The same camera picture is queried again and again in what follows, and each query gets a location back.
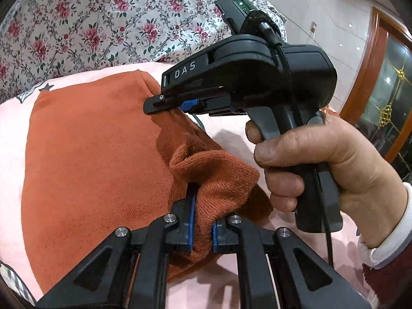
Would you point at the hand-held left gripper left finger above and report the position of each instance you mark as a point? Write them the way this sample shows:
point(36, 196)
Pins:
point(192, 222)

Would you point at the white floral quilt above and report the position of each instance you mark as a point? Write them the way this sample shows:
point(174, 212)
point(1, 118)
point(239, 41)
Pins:
point(96, 22)

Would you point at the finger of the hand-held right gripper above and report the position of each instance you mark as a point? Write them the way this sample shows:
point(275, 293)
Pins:
point(190, 106)
point(154, 104)

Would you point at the pink printed blanket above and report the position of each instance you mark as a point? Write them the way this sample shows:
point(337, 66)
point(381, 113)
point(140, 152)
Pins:
point(13, 135)

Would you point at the person's right hand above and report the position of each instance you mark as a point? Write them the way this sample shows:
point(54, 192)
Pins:
point(347, 167)

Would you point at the person's right forearm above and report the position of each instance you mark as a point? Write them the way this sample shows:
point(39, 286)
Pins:
point(396, 231)

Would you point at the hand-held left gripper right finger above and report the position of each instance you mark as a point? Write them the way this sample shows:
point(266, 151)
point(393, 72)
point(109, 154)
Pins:
point(214, 235)

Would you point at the orange knit sweater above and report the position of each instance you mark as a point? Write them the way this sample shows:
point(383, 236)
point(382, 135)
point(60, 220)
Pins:
point(96, 167)

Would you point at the wooden framed glass door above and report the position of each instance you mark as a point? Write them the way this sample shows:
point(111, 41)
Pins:
point(375, 58)

